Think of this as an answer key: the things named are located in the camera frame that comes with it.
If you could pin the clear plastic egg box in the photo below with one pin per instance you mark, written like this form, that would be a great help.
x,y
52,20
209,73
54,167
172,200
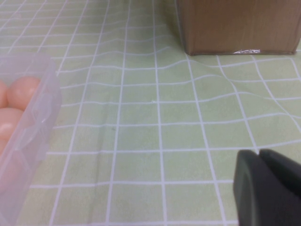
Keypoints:
x,y
40,122

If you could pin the brown cardboard box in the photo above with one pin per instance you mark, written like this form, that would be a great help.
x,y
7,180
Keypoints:
x,y
235,28

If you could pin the orange plastic egg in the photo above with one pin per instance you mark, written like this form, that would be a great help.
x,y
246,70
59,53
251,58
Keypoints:
x,y
9,122
2,94
23,91

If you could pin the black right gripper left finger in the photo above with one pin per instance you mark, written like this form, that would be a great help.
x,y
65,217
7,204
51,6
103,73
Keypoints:
x,y
254,200

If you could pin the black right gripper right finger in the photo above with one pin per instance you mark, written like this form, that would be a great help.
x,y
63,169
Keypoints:
x,y
284,167

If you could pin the green checked tablecloth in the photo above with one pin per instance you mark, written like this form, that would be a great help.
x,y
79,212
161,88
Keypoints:
x,y
164,117

